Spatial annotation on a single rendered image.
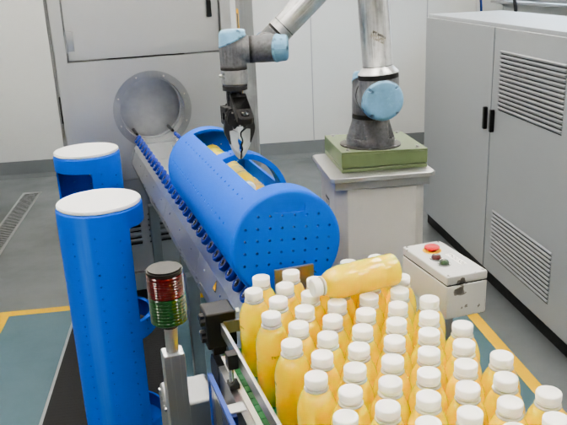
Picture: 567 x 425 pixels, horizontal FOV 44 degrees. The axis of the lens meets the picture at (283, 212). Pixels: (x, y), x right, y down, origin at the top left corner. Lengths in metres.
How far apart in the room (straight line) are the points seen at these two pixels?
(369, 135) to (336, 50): 4.91
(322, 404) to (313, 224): 0.65
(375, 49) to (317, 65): 5.02
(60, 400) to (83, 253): 0.86
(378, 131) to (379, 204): 0.22
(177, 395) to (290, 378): 0.20
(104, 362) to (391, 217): 1.09
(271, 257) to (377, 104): 0.56
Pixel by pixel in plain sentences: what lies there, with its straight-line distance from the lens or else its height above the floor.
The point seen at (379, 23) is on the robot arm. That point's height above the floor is 1.59.
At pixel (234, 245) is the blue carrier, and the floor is 1.11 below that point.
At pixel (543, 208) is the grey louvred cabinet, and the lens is 3.49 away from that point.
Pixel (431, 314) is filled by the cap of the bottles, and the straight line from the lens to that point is 1.40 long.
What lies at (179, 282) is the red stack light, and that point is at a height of 1.24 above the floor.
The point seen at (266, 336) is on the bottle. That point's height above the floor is 1.06.
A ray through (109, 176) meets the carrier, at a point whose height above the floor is 0.93.
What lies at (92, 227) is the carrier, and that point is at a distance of 2.33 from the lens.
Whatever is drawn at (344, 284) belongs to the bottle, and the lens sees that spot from 1.43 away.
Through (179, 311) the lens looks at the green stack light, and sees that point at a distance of 1.23.
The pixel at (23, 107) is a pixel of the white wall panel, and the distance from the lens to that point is 7.12.
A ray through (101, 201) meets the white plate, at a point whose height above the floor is 1.04.
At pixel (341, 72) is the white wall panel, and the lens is 7.08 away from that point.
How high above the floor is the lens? 1.72
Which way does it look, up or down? 18 degrees down
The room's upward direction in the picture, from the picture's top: 3 degrees counter-clockwise
